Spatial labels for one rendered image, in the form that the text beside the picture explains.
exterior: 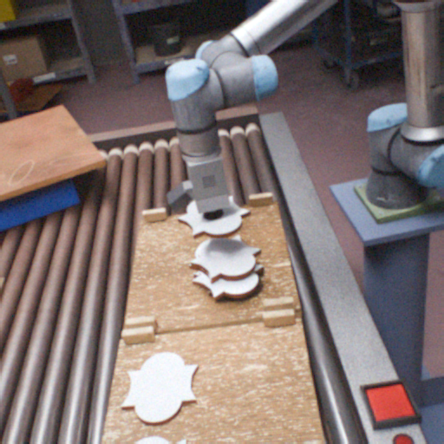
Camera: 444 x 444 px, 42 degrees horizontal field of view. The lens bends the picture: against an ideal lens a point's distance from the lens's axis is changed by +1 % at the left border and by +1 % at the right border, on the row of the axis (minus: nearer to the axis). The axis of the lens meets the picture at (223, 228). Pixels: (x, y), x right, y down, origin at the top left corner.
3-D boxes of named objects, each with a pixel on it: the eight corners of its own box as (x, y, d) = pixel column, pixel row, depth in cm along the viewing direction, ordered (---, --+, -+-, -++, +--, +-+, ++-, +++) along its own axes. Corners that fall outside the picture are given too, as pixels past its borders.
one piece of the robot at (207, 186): (152, 134, 109) (169, 206, 118) (156, 154, 101) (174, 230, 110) (213, 120, 109) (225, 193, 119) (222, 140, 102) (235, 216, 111)
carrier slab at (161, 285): (277, 205, 145) (277, 199, 144) (302, 317, 111) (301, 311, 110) (141, 225, 147) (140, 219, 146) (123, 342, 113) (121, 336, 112)
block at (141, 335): (156, 335, 111) (153, 324, 109) (155, 342, 109) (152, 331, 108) (125, 339, 111) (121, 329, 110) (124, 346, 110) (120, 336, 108)
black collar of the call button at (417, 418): (404, 384, 96) (405, 377, 95) (421, 423, 89) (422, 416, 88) (359, 392, 96) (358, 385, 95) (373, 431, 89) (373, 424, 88)
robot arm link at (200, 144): (179, 138, 101) (173, 120, 107) (184, 161, 103) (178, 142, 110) (220, 128, 101) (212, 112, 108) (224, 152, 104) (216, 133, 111)
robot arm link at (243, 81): (253, 43, 108) (199, 58, 106) (278, 57, 99) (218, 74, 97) (258, 84, 112) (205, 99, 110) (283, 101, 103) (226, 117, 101)
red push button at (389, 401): (401, 388, 95) (401, 383, 94) (414, 420, 90) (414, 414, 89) (365, 395, 95) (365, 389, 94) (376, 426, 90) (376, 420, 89)
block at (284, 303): (294, 306, 112) (292, 295, 110) (295, 312, 110) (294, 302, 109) (264, 310, 112) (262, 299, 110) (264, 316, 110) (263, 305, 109)
